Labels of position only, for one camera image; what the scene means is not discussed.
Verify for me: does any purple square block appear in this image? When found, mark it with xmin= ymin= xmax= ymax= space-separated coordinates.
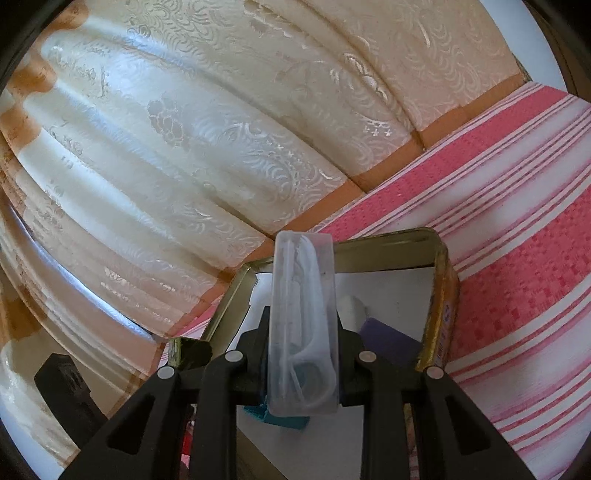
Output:
xmin=359 ymin=318 xmax=422 ymax=358

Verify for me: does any white paper sheet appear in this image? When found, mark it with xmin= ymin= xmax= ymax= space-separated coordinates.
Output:
xmin=235 ymin=268 xmax=437 ymax=480

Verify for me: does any cream patterned curtain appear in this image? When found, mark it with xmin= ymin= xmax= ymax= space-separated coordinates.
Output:
xmin=0 ymin=0 xmax=527 ymax=462

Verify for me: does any clear plastic case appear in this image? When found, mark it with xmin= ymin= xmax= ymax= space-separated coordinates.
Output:
xmin=268 ymin=231 xmax=340 ymax=415

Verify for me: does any gold metal tin box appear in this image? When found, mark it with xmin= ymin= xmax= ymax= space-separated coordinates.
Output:
xmin=159 ymin=227 xmax=460 ymax=480

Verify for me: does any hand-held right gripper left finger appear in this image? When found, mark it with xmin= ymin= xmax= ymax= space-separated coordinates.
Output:
xmin=58 ymin=305 xmax=273 ymax=480

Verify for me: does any blue building block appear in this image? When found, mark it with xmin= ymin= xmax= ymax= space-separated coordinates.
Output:
xmin=243 ymin=401 xmax=309 ymax=430

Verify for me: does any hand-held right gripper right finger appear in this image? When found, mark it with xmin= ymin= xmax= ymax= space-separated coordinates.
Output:
xmin=335 ymin=300 xmax=536 ymax=480

